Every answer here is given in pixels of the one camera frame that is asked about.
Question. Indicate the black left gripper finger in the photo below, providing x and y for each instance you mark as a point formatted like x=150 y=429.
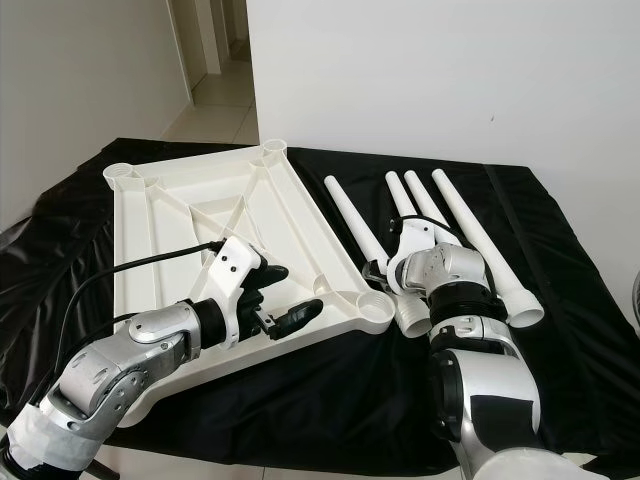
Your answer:
x=267 y=279
x=295 y=318

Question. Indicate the white plastic children table top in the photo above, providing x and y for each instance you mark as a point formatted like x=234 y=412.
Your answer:
x=170 y=230

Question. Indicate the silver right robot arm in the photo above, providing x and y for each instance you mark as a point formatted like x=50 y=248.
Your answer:
x=450 y=270

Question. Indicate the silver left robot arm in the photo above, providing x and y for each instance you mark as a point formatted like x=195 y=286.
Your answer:
x=130 y=370

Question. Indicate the black table cloth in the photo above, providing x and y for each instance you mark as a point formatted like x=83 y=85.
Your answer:
x=580 y=400

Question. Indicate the white standing fan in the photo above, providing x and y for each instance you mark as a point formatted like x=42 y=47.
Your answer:
x=636 y=305

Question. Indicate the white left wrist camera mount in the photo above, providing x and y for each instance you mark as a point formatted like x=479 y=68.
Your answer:
x=230 y=265

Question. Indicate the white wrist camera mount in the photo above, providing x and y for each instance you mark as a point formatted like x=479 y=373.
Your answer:
x=425 y=235
x=230 y=265

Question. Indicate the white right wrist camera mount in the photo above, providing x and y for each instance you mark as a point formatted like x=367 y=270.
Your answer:
x=425 y=235

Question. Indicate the white door frame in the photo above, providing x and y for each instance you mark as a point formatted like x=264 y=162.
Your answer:
x=185 y=40

